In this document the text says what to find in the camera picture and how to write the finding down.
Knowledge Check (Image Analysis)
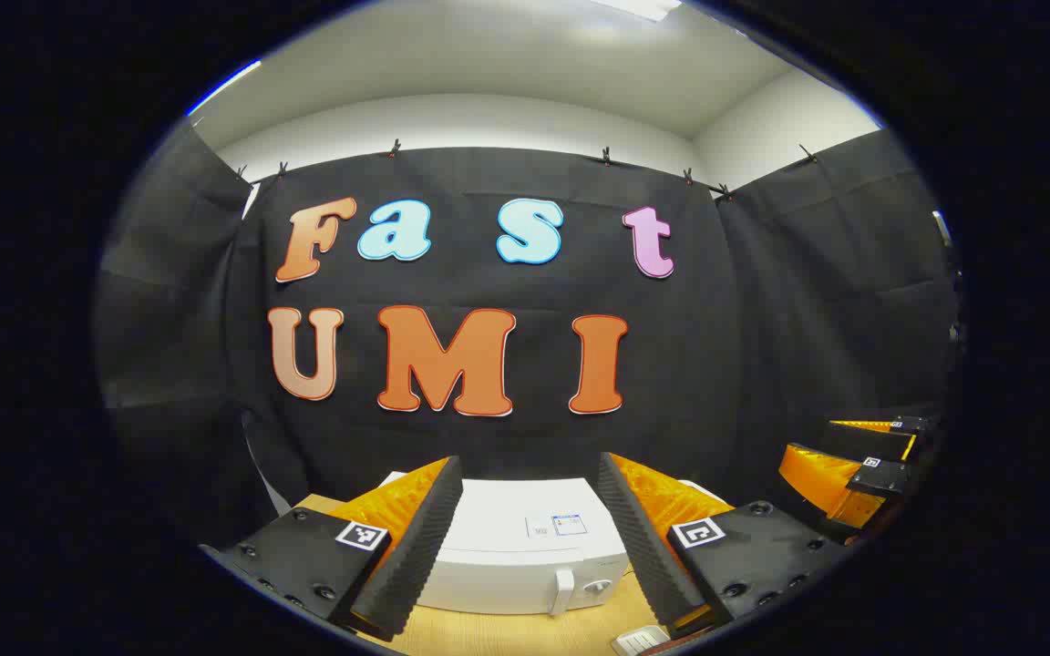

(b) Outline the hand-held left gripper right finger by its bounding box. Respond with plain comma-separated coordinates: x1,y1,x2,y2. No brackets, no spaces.
598,452,854,639

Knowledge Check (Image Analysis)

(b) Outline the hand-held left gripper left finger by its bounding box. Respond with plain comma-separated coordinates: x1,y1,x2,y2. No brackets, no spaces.
200,456,464,641

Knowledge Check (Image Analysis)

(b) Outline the white microwave oven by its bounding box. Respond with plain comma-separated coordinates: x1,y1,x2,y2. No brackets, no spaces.
379,471,731,617

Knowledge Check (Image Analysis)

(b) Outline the ceiling light panel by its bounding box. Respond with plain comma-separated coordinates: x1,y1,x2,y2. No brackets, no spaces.
593,0,683,21

